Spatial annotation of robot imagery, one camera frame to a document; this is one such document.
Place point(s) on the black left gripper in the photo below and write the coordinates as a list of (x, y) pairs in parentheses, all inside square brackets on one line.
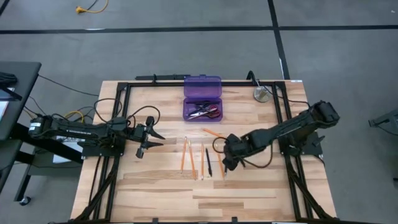
[(140, 135)]

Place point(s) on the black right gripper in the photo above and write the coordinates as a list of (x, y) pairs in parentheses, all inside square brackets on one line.
[(236, 147)]

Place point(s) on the clear barrel click pen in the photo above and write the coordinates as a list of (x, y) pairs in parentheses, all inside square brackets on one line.
[(225, 171)]

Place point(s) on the matte black pen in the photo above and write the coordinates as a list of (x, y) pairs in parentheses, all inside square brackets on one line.
[(208, 162), (202, 102)]

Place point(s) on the purple plastic supply box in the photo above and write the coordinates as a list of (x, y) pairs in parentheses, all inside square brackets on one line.
[(202, 88)]

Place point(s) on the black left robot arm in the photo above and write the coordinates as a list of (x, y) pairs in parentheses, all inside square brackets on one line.
[(77, 129)]

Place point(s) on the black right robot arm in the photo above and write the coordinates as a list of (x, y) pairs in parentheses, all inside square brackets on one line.
[(295, 124)]

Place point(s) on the black edge clamp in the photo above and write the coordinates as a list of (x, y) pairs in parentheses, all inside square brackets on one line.
[(234, 220), (155, 220)]

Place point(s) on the black power strip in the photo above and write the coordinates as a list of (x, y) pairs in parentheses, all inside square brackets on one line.
[(164, 77)]

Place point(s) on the metal cylinder on round base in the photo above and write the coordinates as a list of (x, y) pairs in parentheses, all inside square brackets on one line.
[(262, 95)]

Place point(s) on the white paper sheet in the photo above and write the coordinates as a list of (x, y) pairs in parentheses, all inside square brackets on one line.
[(63, 157)]

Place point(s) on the black desk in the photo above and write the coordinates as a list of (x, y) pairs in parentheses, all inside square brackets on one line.
[(18, 102)]

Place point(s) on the black caster wheel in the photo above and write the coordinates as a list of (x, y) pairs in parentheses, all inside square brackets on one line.
[(25, 201)]

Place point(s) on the black stand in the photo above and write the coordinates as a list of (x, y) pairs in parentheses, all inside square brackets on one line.
[(385, 119)]

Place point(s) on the black aluminium table frame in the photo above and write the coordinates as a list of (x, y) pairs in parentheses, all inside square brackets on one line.
[(155, 84)]

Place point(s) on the black mount bracket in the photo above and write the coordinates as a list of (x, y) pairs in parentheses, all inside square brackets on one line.
[(252, 77)]

